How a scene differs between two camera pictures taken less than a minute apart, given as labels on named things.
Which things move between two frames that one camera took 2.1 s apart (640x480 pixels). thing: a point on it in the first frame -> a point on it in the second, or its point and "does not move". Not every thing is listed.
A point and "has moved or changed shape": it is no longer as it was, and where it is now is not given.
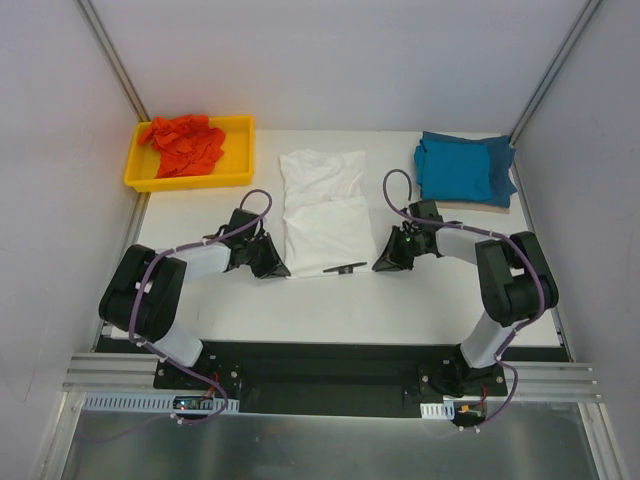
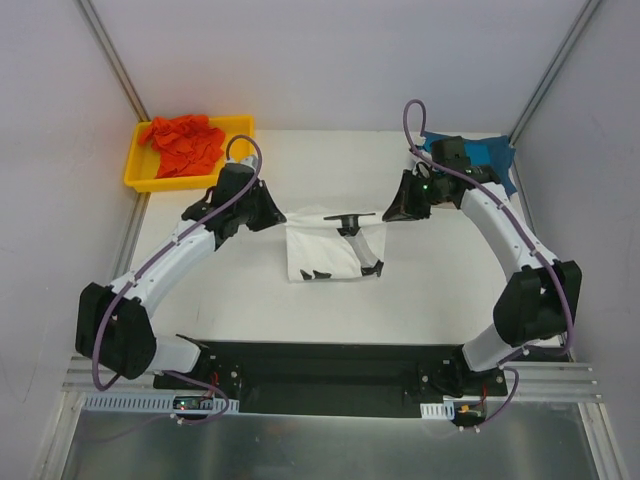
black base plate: [334, 379] does not move
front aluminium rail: [93, 372] does not move
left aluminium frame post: [113, 60] does not move
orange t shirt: [186, 144] does not move
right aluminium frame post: [573, 36] does not move
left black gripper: [261, 254] -> [259, 205]
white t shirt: [326, 218] has moved or changed shape
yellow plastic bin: [235, 165] does not move
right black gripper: [400, 248] -> [413, 194]
